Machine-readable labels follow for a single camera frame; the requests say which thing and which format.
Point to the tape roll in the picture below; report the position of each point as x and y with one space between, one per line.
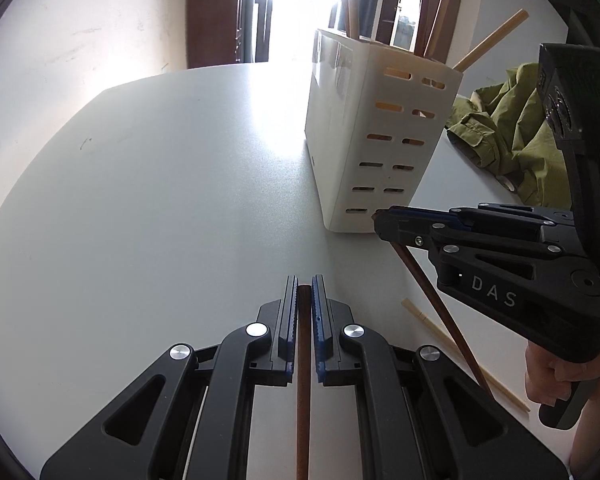
507 184

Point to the person's right hand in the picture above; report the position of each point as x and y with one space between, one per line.
542 375

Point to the dark window frame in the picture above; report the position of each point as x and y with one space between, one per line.
255 10

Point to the olive green jacket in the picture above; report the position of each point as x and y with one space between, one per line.
520 125

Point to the light bamboo chopstick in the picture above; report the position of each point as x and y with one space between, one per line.
490 40
510 394

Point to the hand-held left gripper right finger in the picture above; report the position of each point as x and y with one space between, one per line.
320 320

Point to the wooden glass-door cabinet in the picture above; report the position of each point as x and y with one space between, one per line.
405 5

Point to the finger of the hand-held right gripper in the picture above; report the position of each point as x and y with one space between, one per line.
400 230
425 214

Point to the cream plastic utensil holder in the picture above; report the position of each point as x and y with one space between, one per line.
345 135

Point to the brown wooden panel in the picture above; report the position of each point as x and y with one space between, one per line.
212 10

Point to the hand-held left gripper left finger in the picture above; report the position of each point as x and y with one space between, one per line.
287 320

